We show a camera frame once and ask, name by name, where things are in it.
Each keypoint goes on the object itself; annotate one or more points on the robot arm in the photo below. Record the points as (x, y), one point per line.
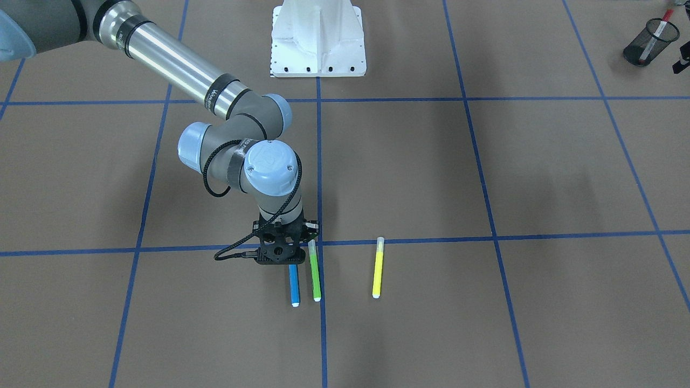
(244, 153)

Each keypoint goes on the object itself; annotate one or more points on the yellow marker pen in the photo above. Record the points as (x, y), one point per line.
(378, 268)

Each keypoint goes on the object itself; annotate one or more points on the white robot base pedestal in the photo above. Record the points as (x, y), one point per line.
(317, 39)

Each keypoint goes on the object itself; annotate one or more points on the black mesh pen cup near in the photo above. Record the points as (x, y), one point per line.
(634, 49)

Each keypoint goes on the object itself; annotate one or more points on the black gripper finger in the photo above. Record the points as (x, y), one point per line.
(683, 62)

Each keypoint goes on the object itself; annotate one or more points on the green marker pen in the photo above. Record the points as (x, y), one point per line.
(314, 270)

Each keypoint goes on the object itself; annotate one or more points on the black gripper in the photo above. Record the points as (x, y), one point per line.
(311, 227)

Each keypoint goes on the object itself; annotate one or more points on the blue marker pen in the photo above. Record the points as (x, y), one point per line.
(294, 282)

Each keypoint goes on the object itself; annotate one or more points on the red and white marker pen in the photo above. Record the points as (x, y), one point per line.
(655, 36)

